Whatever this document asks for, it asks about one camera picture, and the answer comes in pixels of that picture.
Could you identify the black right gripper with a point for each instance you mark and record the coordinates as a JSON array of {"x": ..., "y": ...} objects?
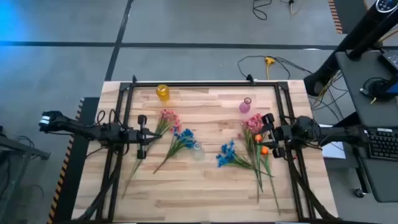
[{"x": 283, "y": 133}]

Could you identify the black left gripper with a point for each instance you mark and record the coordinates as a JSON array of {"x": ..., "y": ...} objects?
[{"x": 142, "y": 137}]

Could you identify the blue artificial flower bunch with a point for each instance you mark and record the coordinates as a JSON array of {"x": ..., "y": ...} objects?
[
  {"x": 227, "y": 154},
  {"x": 186, "y": 137}
]

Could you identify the clear ribbed glass vase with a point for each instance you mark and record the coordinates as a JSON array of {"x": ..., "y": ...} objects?
[{"x": 199, "y": 152}]

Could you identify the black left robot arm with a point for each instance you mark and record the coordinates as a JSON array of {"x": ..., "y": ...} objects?
[{"x": 77, "y": 127}]

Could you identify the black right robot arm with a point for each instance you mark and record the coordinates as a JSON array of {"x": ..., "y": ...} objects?
[{"x": 329, "y": 133}]

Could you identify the pink glass vase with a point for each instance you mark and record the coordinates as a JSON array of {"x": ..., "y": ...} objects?
[{"x": 244, "y": 107}]

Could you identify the yellow glass vase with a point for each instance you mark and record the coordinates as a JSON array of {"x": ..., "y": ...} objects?
[{"x": 163, "y": 92}]

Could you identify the white paper sheet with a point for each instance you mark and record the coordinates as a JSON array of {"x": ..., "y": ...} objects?
[{"x": 334, "y": 152}]

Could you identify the yellow power plug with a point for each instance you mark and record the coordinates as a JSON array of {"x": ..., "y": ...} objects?
[{"x": 269, "y": 60}]

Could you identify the grey side desk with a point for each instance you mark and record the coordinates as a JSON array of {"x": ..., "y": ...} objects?
[{"x": 357, "y": 93}]

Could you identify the black caster wheel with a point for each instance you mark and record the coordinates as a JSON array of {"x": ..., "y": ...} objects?
[{"x": 359, "y": 193}]

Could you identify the black keyboard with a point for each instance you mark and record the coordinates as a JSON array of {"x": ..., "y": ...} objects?
[{"x": 384, "y": 144}]

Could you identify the black round desk device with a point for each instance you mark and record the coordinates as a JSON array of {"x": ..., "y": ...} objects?
[{"x": 381, "y": 90}]

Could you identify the grey metal stand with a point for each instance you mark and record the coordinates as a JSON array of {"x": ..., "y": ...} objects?
[{"x": 25, "y": 148}]

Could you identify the black laptop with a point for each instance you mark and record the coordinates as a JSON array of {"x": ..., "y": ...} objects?
[{"x": 391, "y": 60}]

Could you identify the dark mat hazard tape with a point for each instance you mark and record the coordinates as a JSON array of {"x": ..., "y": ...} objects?
[{"x": 348, "y": 15}]

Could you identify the black tower fan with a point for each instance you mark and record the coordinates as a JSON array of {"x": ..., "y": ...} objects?
[{"x": 367, "y": 28}]

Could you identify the black aluminium table frame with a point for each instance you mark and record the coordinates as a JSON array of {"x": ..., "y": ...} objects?
[{"x": 217, "y": 84}]

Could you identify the black base plate hazard tape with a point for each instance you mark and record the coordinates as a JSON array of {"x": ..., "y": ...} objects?
[{"x": 74, "y": 174}]

